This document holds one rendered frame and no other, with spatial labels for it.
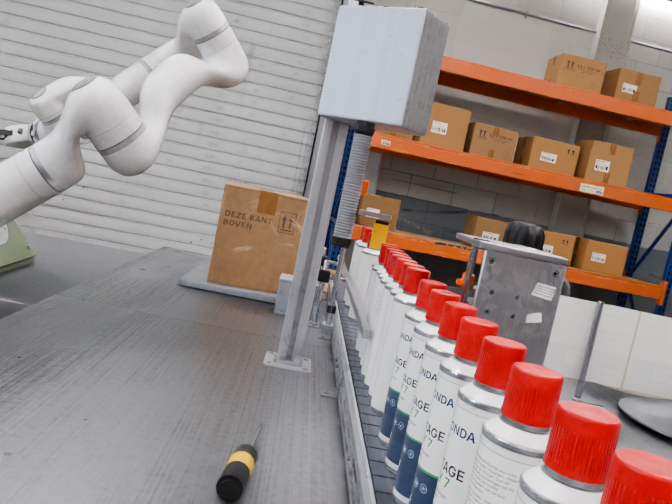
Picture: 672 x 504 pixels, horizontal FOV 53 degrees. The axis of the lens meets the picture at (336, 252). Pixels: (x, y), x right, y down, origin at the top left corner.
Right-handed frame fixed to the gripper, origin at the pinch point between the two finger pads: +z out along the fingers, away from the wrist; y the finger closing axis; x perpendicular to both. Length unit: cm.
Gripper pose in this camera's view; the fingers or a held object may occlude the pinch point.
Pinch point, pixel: (7, 139)
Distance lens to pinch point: 209.1
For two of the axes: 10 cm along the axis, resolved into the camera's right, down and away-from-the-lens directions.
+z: -8.7, 0.1, 4.9
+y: 4.9, 0.1, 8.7
